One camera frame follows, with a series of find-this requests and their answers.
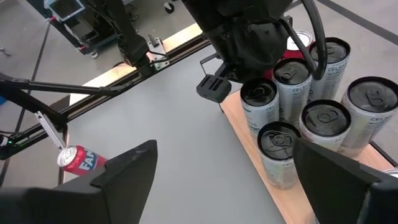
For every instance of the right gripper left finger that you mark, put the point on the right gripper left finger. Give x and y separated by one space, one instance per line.
118 199

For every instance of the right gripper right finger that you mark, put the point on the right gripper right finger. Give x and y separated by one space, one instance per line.
335 193

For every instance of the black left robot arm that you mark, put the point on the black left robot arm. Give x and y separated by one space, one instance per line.
130 46

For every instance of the black caster wheel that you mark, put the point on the black caster wheel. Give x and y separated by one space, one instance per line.
169 7

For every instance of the black equipment cart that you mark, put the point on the black equipment cart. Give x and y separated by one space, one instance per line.
84 21

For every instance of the wooden shelf with black frame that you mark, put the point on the wooden shelf with black frame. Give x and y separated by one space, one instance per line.
289 202

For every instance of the black metal table frame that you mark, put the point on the black metal table frame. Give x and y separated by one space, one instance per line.
62 87

